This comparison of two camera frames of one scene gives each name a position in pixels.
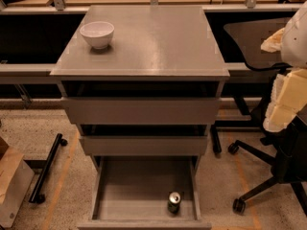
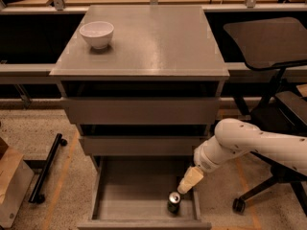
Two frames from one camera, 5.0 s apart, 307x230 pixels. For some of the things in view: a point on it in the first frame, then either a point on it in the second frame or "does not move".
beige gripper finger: x=277 y=118 -> x=185 y=185
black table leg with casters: x=35 y=195 does not move
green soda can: x=174 y=202 does not move
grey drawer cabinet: x=142 y=84 does not move
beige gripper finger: x=290 y=90 -> x=192 y=177
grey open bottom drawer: x=131 y=192 does not move
